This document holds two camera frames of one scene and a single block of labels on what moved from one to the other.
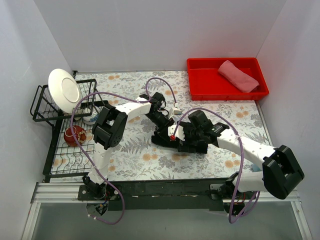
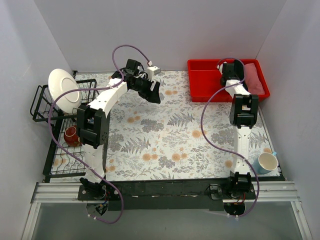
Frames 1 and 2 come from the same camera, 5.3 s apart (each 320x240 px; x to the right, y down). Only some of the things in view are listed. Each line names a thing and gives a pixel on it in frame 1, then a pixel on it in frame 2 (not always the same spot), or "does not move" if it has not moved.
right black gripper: [187, 141] -> [230, 70]
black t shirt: [191, 143] -> [241, 74]
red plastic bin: [207, 83] does not move
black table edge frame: [164, 195] does not move
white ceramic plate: [64, 90] does not move
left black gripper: [162, 133] -> [150, 88]
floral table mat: [133, 156] does not move
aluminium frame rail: [58, 192] does not move
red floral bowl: [69, 137] does not move
